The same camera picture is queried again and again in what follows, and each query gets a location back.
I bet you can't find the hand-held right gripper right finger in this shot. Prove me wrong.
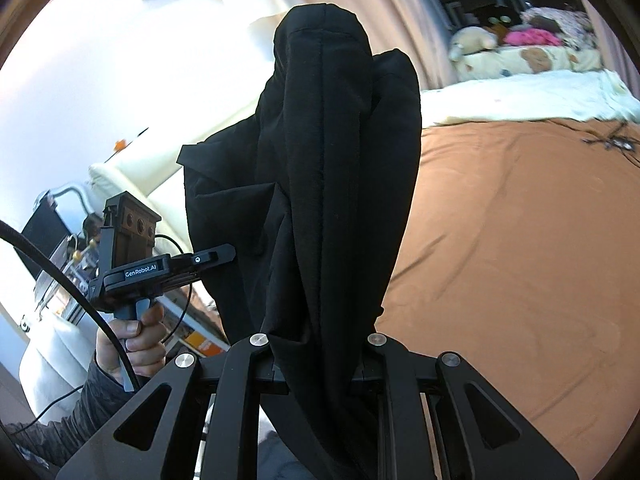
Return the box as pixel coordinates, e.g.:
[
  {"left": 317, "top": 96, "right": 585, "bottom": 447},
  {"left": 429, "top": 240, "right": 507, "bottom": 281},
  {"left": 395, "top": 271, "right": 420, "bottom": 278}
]
[{"left": 350, "top": 332, "right": 581, "bottom": 480}]

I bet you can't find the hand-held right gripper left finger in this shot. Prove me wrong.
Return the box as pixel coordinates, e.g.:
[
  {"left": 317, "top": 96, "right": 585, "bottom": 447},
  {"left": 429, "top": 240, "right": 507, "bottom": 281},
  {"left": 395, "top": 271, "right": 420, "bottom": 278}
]
[{"left": 55, "top": 332, "right": 287, "bottom": 480}]

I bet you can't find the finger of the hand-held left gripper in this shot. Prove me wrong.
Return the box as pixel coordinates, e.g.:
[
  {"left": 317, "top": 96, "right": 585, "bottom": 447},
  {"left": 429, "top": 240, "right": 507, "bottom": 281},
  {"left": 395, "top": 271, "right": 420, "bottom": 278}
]
[{"left": 190, "top": 243, "right": 237, "bottom": 277}]

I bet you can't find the black garment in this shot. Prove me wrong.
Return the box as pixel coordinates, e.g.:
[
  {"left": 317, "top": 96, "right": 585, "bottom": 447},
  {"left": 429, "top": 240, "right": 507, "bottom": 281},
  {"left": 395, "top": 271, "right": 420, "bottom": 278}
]
[{"left": 177, "top": 4, "right": 424, "bottom": 480}]

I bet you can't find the person's left forearm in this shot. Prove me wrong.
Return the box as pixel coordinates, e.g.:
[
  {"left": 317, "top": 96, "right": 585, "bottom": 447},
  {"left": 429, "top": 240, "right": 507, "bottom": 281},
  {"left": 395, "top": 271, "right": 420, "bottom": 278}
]
[{"left": 0, "top": 350, "right": 137, "bottom": 462}]

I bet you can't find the person's left hand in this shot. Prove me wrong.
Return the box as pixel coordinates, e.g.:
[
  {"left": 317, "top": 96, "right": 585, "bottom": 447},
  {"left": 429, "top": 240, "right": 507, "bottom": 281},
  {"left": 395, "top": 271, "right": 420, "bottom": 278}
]
[{"left": 96, "top": 305, "right": 169, "bottom": 380}]

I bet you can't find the white orange box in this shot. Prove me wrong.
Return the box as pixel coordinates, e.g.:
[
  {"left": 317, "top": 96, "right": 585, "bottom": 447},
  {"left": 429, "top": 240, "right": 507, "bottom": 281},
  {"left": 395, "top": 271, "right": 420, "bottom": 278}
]
[{"left": 164, "top": 294, "right": 232, "bottom": 359}]

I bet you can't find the white padded stool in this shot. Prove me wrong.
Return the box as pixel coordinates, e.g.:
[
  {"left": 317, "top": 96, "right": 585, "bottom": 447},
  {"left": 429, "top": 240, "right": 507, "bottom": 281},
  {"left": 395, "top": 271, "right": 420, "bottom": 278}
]
[{"left": 19, "top": 310, "right": 102, "bottom": 412}]

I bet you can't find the brown bed sheet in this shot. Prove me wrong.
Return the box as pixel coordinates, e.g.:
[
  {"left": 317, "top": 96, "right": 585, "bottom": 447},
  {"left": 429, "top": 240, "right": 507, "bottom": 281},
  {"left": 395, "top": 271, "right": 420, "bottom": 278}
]
[{"left": 372, "top": 117, "right": 640, "bottom": 442}]

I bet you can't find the cream blanket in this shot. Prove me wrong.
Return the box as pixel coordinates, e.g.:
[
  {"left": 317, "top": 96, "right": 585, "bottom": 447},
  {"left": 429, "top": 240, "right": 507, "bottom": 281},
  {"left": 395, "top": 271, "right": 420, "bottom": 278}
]
[{"left": 421, "top": 69, "right": 637, "bottom": 129}]

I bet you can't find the cream stuffed toy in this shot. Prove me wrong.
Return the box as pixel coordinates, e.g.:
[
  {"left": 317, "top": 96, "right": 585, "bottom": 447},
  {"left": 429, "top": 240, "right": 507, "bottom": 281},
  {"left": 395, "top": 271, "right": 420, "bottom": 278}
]
[{"left": 447, "top": 25, "right": 501, "bottom": 62}]

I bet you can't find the bear print cream pillow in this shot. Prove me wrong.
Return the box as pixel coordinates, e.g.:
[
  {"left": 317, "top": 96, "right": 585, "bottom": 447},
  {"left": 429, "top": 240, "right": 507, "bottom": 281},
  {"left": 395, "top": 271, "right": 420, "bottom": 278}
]
[{"left": 457, "top": 45, "right": 604, "bottom": 82}]

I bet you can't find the pink cloth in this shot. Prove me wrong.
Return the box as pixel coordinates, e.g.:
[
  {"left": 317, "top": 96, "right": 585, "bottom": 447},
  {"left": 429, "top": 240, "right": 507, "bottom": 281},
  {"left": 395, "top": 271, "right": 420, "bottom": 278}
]
[{"left": 502, "top": 27, "right": 564, "bottom": 49}]

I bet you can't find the floral cloth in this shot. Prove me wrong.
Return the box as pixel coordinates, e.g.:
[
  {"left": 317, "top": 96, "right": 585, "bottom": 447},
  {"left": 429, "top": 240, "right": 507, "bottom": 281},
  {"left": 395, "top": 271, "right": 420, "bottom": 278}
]
[{"left": 520, "top": 6, "right": 599, "bottom": 51}]

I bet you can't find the thin black cable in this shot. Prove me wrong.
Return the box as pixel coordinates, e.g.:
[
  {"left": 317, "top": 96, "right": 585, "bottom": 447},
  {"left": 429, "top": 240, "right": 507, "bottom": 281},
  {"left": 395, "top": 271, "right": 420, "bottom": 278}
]
[{"left": 152, "top": 234, "right": 197, "bottom": 347}]

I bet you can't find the thick black cable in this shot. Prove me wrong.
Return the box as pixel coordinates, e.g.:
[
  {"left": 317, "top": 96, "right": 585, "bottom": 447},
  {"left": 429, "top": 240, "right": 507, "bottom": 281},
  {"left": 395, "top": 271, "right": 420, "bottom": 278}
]
[{"left": 0, "top": 220, "right": 144, "bottom": 394}]

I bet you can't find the black box with metal frame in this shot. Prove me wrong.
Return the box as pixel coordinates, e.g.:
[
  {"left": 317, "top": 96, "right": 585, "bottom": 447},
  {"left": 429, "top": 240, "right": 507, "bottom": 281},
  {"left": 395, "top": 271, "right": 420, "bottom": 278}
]
[{"left": 22, "top": 186, "right": 92, "bottom": 282}]

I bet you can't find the tangled black cable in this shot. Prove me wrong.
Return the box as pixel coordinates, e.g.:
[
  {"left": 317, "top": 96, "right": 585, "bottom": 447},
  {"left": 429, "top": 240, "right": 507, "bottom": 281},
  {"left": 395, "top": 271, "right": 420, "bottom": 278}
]
[{"left": 580, "top": 120, "right": 640, "bottom": 167}]

